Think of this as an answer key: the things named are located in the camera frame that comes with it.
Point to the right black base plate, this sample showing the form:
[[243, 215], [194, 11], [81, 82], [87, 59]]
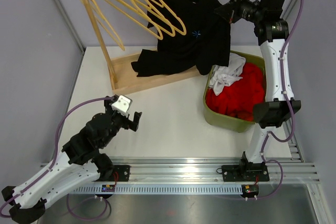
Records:
[[234, 173]]

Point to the grey slotted cable duct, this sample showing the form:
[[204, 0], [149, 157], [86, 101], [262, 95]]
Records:
[[138, 189]]

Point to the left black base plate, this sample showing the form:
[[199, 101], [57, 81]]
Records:
[[120, 172]]

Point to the red t shirt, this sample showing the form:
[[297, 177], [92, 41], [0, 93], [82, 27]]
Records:
[[251, 85], [225, 105]]

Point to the white t shirt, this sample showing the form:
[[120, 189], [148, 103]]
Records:
[[225, 76]]

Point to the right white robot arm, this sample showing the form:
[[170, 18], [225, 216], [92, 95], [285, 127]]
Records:
[[280, 104]]

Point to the black t shirt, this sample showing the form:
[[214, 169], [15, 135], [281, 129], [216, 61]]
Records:
[[206, 43]]

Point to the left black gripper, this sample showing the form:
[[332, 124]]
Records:
[[128, 124]]

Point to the left aluminium frame post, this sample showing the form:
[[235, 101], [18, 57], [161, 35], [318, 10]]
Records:
[[69, 25]]

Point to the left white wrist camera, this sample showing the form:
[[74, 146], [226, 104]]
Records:
[[122, 105]]

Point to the aluminium mounting rail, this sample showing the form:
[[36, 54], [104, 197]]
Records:
[[205, 170]]

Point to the yellow hanger of orange shirt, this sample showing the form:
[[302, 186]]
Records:
[[98, 20]]

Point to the green plastic basket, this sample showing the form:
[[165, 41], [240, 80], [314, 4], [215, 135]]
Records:
[[227, 122]]

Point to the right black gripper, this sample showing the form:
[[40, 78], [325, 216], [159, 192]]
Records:
[[231, 13]]

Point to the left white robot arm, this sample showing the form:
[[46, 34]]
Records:
[[78, 162]]

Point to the yellow hanger of red shirt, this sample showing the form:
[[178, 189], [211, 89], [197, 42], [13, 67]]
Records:
[[146, 9], [126, 6]]

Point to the wooden clothes rack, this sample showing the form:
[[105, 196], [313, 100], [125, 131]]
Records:
[[124, 79]]

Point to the yellow hanger of front red shirt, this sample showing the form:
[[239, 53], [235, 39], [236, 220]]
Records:
[[126, 6]]

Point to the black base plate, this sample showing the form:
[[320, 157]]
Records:
[[120, 172], [234, 173]]

